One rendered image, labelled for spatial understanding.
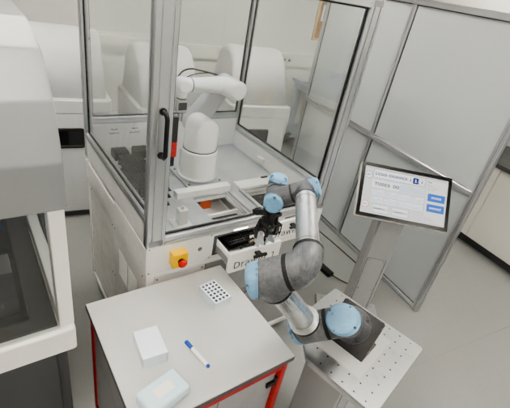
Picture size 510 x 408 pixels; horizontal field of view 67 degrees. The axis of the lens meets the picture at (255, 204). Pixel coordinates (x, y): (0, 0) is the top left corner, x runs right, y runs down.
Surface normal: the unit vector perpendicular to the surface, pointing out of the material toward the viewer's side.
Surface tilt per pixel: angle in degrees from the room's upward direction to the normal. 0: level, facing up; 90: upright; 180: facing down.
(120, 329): 0
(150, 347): 0
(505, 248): 90
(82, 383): 0
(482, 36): 90
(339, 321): 43
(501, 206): 90
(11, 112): 69
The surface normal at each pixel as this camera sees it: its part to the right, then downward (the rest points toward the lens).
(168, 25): 0.56, 0.50
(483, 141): -0.88, 0.10
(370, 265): -0.09, 0.49
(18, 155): 0.58, 0.17
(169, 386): 0.17, -0.85
